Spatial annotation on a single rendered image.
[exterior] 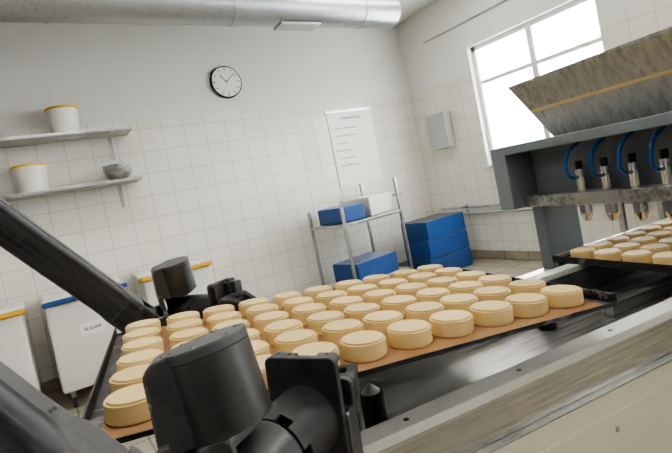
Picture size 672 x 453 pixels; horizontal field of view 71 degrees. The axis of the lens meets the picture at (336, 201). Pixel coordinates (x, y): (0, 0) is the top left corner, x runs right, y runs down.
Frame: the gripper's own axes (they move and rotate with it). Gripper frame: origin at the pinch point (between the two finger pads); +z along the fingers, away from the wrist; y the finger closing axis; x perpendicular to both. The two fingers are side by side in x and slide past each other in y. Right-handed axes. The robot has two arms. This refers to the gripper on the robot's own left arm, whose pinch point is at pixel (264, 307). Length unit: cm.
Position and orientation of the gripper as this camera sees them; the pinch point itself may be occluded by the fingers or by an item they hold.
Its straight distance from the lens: 84.5
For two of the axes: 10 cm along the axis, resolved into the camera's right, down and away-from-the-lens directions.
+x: -3.9, 0.8, -9.2
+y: 1.4, 9.9, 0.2
